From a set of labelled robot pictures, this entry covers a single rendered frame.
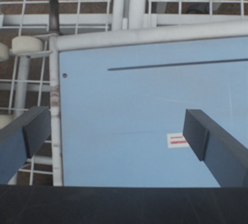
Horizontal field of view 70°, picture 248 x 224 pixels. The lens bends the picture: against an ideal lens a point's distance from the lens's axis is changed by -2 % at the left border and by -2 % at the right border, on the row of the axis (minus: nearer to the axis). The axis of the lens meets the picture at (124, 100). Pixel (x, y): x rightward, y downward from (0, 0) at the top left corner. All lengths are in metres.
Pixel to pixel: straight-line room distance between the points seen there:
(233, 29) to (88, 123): 0.33
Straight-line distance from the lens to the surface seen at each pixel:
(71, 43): 0.39
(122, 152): 0.36
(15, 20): 0.65
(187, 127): 0.16
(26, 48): 0.42
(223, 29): 0.41
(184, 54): 0.37
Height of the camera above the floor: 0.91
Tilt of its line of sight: 82 degrees down
